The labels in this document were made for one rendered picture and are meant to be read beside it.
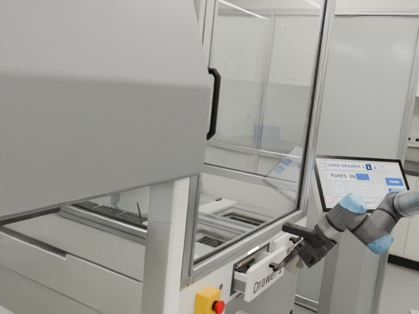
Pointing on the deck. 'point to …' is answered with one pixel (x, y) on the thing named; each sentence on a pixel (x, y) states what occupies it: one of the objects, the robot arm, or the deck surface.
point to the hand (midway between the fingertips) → (281, 264)
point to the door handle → (214, 102)
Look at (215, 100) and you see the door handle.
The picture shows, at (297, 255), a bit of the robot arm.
